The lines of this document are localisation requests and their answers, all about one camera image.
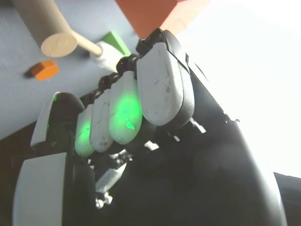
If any large orange foam cube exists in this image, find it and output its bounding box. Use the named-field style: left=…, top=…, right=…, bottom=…
left=114, top=0, right=212, bottom=40

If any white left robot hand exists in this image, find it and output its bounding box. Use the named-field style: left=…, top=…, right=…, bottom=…
left=13, top=28, right=288, bottom=226

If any wooden mallet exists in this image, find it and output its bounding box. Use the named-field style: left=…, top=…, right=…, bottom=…
left=17, top=0, right=123, bottom=73

